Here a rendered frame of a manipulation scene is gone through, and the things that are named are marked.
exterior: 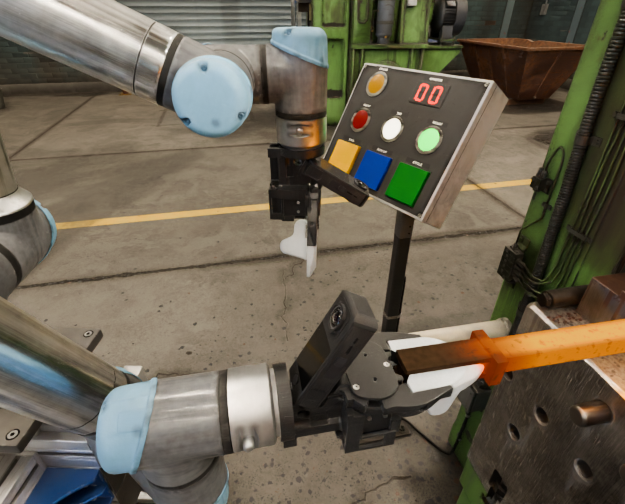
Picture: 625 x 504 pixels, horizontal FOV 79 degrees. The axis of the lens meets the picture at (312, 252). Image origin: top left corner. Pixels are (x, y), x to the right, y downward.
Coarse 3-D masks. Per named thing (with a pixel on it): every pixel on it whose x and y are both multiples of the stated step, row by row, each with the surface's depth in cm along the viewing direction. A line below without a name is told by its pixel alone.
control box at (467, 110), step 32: (352, 96) 92; (384, 96) 85; (448, 96) 74; (480, 96) 69; (352, 128) 90; (416, 128) 78; (448, 128) 73; (480, 128) 72; (416, 160) 77; (448, 160) 72; (384, 192) 81; (448, 192) 75
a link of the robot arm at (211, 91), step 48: (0, 0) 33; (48, 0) 33; (96, 0) 35; (48, 48) 35; (96, 48) 35; (144, 48) 36; (192, 48) 38; (144, 96) 39; (192, 96) 36; (240, 96) 37
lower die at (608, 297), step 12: (600, 276) 55; (612, 276) 55; (624, 276) 55; (588, 288) 56; (600, 288) 54; (612, 288) 53; (624, 288) 53; (588, 300) 56; (600, 300) 54; (612, 300) 53; (624, 300) 51; (588, 312) 57; (600, 312) 55; (612, 312) 53; (624, 312) 51
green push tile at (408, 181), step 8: (400, 168) 78; (408, 168) 77; (416, 168) 76; (400, 176) 78; (408, 176) 77; (416, 176) 75; (424, 176) 74; (392, 184) 79; (400, 184) 78; (408, 184) 76; (416, 184) 75; (424, 184) 75; (392, 192) 79; (400, 192) 77; (408, 192) 76; (416, 192) 75; (400, 200) 77; (408, 200) 76; (416, 200) 75
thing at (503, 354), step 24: (480, 336) 40; (504, 336) 41; (528, 336) 41; (552, 336) 41; (576, 336) 41; (600, 336) 41; (624, 336) 41; (408, 360) 37; (432, 360) 37; (456, 360) 37; (480, 360) 38; (504, 360) 37; (528, 360) 39; (552, 360) 40
